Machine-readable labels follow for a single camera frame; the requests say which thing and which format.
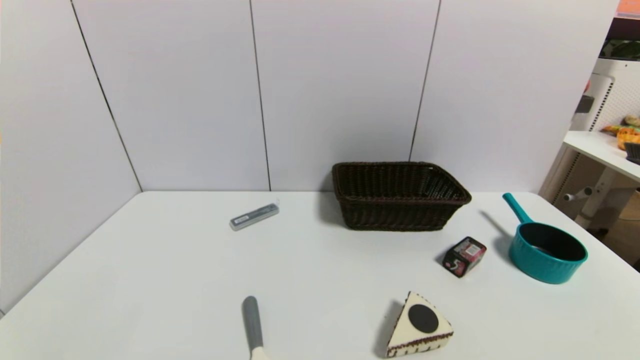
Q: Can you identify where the teal saucepan with handle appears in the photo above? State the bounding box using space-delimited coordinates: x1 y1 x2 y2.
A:
502 192 589 285

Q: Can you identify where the dark brown wicker basket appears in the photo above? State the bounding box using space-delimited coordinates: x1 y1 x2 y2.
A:
332 161 472 232

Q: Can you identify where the grey flat rectangular case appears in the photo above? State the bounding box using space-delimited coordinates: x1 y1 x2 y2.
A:
229 202 280 231

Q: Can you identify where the small black red cube box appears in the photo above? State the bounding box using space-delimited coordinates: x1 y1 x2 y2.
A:
442 236 487 278

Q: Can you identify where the toy cake slice wedge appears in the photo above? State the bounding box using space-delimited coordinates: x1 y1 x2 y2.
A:
386 291 455 359

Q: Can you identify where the white side table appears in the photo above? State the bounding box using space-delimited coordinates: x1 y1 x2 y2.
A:
539 130 640 231

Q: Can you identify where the white pegboard panel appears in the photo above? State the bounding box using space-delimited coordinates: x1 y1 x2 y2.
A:
570 57 640 133

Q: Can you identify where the orange toy food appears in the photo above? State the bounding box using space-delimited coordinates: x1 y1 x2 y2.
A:
601 125 640 151

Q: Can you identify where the grey handled utensil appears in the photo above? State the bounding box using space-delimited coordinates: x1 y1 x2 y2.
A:
242 296 271 360

